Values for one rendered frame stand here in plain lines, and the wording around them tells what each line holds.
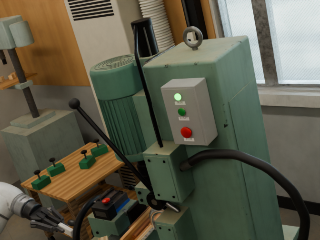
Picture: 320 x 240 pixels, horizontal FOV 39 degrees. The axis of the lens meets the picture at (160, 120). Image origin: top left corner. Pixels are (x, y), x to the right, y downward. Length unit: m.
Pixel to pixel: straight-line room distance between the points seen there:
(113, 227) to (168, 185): 0.47
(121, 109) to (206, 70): 0.36
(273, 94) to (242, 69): 1.50
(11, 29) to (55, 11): 0.50
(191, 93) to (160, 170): 0.25
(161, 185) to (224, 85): 0.33
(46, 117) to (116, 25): 1.27
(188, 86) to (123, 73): 0.31
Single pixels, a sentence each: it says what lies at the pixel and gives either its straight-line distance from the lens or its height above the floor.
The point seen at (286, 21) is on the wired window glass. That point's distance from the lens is 2.68.
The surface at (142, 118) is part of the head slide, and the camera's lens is 1.33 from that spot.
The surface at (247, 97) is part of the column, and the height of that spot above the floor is 1.37.
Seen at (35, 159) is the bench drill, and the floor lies 0.49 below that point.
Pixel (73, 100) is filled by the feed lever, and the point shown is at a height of 1.44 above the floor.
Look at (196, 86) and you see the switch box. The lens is 1.07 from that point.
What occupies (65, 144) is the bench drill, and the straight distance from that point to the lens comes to 3.88.
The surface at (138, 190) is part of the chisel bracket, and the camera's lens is 1.55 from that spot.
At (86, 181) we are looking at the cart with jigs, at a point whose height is 0.53.
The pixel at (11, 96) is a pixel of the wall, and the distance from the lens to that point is 4.67.
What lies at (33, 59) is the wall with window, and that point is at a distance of 4.41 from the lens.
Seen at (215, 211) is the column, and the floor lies 1.07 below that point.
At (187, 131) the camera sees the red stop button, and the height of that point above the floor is 1.36.
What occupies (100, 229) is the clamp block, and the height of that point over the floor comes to 0.91.
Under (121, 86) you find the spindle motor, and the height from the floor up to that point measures 1.45.
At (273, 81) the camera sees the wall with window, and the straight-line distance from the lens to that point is 2.80.
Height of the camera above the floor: 1.80
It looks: 21 degrees down
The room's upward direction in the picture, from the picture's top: 15 degrees counter-clockwise
